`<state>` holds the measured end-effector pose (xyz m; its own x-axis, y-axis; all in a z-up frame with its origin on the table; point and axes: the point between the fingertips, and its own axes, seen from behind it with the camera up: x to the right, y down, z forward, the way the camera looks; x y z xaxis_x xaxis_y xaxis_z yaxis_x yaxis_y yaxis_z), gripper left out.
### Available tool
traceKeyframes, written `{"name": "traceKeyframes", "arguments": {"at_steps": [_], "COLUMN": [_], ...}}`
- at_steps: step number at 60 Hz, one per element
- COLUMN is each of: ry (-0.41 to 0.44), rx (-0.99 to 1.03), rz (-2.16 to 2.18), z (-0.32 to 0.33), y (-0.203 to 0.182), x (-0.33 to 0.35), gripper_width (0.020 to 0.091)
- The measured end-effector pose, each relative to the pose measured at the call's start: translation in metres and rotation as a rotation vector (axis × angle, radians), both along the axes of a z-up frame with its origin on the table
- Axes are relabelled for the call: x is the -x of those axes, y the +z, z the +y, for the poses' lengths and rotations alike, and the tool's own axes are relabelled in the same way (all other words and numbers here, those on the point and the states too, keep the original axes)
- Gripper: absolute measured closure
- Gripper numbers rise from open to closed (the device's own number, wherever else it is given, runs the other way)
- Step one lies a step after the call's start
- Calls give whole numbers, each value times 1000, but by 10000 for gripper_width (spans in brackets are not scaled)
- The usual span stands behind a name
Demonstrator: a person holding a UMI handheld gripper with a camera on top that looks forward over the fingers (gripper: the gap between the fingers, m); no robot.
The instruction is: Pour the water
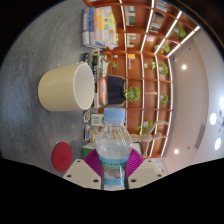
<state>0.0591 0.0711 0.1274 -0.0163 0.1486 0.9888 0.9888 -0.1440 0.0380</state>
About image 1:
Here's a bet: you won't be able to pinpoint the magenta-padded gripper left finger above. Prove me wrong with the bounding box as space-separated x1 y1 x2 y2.
62 148 103 190

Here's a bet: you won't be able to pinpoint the dark chair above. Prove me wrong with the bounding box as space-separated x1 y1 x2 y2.
106 74 127 105

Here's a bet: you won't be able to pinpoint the ceiling air vent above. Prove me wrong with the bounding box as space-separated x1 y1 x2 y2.
194 124 206 150

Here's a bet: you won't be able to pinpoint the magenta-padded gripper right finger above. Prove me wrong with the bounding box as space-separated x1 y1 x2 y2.
127 148 166 190

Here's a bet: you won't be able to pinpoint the colourful book stack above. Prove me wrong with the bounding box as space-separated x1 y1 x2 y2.
80 5 119 50

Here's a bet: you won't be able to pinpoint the clear water bottle blue cap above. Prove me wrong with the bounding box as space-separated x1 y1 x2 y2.
95 107 133 192

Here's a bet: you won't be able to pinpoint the recessed ceiling lights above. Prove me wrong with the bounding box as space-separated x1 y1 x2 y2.
173 63 188 156

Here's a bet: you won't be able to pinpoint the green white carton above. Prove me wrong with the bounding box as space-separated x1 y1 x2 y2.
90 113 106 127

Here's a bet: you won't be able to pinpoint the orange wooden shelf unit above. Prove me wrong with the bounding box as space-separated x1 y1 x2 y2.
83 0 203 159

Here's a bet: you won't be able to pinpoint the cream cup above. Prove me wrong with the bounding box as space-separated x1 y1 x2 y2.
37 61 96 113

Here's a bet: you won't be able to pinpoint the dark book stack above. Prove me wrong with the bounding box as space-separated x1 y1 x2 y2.
82 49 110 109

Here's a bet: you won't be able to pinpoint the flat round red coaster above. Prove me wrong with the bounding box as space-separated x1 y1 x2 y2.
51 141 74 173

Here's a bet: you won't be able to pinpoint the small colourful snack packet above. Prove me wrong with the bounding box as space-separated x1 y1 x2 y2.
83 124 92 141
83 109 91 123

